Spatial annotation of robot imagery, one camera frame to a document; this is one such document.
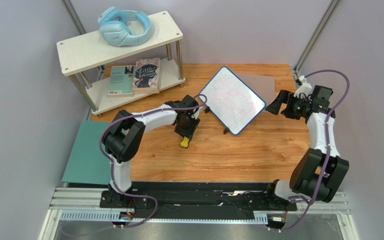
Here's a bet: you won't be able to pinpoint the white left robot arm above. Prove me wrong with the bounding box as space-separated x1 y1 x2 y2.
98 95 204 207

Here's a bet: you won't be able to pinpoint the yellow whiteboard eraser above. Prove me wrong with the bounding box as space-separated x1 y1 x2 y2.
179 136 190 149

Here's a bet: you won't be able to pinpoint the light blue headphones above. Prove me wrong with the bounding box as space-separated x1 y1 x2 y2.
97 6 153 47

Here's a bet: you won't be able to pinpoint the blue framed whiteboard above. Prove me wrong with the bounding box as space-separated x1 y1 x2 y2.
199 66 267 136

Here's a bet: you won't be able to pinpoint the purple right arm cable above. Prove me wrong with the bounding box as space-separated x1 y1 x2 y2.
267 69 351 233

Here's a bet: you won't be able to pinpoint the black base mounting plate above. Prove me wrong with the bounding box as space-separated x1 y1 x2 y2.
99 181 297 220

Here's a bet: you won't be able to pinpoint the white two-tier shelf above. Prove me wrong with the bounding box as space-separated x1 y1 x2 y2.
56 11 186 116

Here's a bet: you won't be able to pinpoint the aluminium frame rail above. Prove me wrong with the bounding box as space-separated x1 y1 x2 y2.
39 181 359 240

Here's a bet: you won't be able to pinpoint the teal paperback book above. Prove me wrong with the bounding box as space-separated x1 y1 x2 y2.
106 65 135 98

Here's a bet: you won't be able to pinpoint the Little Women book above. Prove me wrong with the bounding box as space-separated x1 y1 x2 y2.
132 57 161 95

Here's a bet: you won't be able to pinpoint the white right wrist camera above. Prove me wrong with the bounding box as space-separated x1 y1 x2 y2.
294 75 313 98

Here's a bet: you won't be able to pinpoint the teal green mat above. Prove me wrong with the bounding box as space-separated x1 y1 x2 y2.
62 121 111 185

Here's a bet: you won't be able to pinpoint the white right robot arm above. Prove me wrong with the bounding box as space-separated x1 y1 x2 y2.
266 85 350 203

